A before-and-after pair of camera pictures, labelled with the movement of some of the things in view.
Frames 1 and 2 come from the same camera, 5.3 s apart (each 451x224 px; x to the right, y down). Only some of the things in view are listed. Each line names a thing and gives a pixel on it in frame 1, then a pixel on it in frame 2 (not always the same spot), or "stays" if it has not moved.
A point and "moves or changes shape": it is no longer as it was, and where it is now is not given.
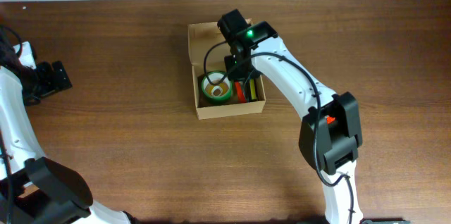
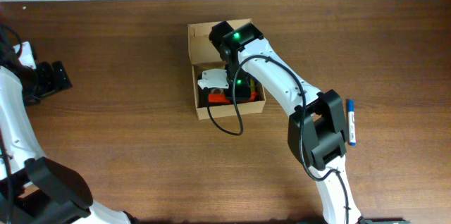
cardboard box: (208, 48) stays
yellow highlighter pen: (252, 87) stays
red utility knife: (330, 120) moves or changes shape
